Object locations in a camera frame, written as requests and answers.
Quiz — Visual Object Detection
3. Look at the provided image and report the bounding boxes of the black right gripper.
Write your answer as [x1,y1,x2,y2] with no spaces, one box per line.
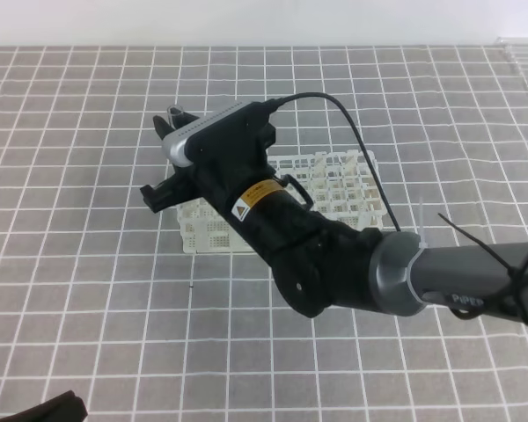
[140,113,276,215]

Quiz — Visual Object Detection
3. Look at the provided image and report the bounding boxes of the black right camera cable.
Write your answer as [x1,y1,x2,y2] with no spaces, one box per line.
[268,91,402,233]

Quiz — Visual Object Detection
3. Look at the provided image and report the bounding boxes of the white plastic test tube rack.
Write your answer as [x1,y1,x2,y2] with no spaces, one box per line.
[177,150,387,253]

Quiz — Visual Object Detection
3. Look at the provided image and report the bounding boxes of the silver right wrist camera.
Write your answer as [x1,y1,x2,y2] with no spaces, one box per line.
[162,102,271,168]

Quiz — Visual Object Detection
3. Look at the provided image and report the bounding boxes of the clear glass test tube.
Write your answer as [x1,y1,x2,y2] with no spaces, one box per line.
[167,105,186,130]

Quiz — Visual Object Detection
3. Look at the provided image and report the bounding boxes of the grey white-grid tablecloth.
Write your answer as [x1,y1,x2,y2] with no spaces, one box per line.
[0,44,528,421]

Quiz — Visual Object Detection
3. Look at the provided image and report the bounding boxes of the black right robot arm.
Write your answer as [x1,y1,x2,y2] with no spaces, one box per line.
[142,117,528,325]

